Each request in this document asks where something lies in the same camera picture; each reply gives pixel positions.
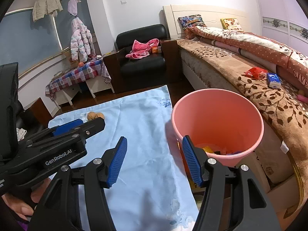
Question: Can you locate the yellow foam net sleeve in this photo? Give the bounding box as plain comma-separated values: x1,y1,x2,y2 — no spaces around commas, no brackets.
202,146,215,153

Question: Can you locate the person's left hand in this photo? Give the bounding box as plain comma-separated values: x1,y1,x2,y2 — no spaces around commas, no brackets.
2,177,51,221

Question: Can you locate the left walnut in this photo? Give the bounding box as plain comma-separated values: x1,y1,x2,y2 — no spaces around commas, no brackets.
87,112,96,121

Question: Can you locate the walnut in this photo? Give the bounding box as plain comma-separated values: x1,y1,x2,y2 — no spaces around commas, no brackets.
95,113,105,119
87,112,96,121

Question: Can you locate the right walnut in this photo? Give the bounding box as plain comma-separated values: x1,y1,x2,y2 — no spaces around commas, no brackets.
95,113,105,119

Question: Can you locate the white cloth on sofa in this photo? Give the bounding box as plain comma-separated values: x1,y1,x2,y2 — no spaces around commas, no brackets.
16,128,27,141

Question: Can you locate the black sofa at left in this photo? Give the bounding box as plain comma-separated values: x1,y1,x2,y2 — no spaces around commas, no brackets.
16,98,53,134

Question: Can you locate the white side table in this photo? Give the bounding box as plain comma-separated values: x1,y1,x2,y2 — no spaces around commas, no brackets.
54,76,115,109

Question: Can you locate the light blue floral cloth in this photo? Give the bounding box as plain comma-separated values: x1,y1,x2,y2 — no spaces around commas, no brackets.
49,86,198,230

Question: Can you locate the plaid tablecloth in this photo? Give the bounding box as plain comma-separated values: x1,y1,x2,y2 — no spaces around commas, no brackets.
45,59,111,101

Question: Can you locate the black leather armchair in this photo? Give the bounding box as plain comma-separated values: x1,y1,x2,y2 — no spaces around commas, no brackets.
103,24,182,93

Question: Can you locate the bed with brown blanket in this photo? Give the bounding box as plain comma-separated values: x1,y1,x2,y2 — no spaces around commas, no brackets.
163,5,307,226

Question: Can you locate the pink plastic bucket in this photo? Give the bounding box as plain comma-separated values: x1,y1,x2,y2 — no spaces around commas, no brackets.
171,89,264,167

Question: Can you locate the pink puffer jacket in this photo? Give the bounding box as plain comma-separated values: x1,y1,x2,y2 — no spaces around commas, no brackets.
70,17,96,63

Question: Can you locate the pink garment on armchair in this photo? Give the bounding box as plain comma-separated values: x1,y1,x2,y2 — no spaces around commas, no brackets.
125,39,160,59

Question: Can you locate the orange box on armchair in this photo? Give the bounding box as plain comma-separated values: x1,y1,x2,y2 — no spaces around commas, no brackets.
151,46,162,54

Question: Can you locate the pink hanging hat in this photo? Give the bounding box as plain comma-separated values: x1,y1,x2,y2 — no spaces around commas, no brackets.
67,0,81,16

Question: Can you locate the beige hanging garment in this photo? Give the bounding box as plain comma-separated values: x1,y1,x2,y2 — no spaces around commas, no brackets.
32,0,63,22

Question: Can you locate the blue tissue pack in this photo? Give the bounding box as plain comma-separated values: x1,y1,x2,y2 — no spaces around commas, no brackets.
266,73,281,89

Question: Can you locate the red snack bag on bed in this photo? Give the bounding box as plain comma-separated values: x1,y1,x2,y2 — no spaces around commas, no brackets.
244,67,268,80

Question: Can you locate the colourful patterned pillow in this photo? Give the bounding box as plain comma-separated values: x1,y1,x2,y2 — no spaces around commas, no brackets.
178,15,206,40

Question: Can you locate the polka dot floral quilt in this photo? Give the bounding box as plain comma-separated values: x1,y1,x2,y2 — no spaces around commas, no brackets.
185,26,307,95

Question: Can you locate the yellow floral pillow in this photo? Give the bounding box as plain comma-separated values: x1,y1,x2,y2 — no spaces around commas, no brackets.
220,18,244,32

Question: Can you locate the white wardrobe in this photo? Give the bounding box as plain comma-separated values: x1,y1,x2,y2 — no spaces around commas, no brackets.
257,0,308,55

